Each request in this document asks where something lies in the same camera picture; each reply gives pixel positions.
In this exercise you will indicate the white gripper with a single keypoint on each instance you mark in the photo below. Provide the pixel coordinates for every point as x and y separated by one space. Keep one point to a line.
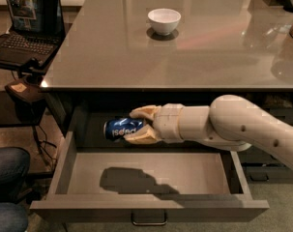
167 123

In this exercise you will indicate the blue pepsi can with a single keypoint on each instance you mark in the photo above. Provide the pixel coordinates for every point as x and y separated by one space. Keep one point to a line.
117 128

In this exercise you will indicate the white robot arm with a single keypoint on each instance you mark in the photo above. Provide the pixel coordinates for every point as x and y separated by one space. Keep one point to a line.
229 123

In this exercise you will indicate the open grey top drawer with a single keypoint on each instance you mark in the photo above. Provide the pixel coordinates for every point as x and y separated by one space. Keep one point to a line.
96 180

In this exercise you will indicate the grey lower side drawer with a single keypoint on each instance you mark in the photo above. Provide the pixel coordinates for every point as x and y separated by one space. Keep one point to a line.
268 174

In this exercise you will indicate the white ceramic bowl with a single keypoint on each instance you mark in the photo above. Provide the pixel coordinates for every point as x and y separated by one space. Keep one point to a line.
164 21

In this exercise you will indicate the black laptop stand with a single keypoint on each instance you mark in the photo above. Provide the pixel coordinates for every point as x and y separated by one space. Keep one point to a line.
27 97

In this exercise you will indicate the person leg in jeans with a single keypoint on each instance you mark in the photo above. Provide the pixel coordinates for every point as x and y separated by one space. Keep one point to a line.
14 166

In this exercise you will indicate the black laptop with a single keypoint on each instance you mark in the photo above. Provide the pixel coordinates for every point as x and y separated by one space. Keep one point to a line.
36 33

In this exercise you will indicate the metal drawer handle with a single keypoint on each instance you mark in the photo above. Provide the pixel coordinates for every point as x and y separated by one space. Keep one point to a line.
147 218

